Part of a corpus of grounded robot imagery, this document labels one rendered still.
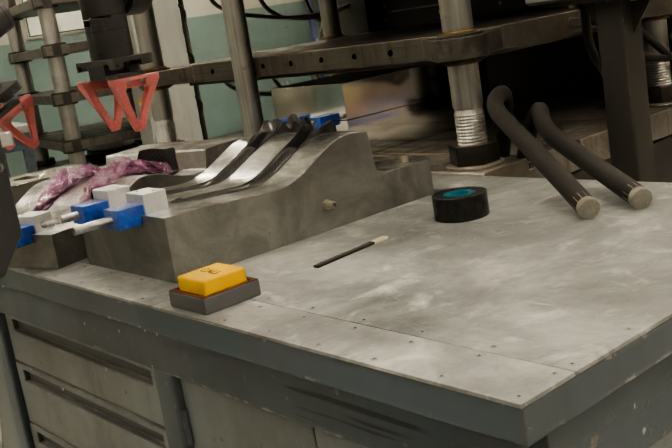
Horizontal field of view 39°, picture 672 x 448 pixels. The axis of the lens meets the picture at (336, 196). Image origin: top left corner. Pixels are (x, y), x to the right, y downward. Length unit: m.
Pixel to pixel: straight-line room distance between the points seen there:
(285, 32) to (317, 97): 7.17
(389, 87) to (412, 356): 1.42
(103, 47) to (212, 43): 7.77
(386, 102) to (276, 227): 0.93
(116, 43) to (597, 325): 0.72
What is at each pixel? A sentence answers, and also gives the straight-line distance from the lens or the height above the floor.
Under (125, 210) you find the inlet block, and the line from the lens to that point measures 1.28.
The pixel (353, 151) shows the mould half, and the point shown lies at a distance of 1.43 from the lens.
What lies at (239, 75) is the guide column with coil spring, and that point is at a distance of 2.38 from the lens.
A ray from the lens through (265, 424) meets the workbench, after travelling 1.17.
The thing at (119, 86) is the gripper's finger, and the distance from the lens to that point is 1.24.
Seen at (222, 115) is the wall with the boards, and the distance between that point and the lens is 9.06.
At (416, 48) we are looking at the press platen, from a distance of 1.96.
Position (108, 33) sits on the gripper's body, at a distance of 1.28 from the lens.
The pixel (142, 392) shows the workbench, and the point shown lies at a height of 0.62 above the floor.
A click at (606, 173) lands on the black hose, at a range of 1.36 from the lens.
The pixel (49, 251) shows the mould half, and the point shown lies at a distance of 1.51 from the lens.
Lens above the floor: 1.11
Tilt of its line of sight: 11 degrees down
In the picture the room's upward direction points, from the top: 9 degrees counter-clockwise
